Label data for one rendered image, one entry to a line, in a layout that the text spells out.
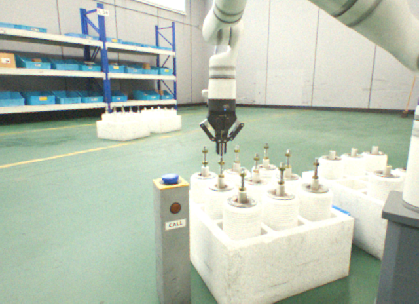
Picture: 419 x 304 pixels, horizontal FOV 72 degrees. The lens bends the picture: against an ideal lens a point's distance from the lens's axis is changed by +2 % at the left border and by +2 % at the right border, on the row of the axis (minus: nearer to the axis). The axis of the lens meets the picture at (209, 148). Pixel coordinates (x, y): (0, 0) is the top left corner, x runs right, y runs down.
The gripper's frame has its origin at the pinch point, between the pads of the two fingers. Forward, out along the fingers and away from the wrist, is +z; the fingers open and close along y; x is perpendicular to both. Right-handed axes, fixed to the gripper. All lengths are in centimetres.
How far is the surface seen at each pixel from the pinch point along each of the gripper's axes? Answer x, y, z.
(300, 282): -15.7, 18.1, 32.7
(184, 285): -14.3, -11.8, 30.9
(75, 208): 53, -55, 37
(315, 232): -14.8, 21.7, 19.4
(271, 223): -11.8, 11.0, 17.6
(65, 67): 436, -160, -48
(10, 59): 389, -218, -54
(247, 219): -16.3, 2.9, 13.7
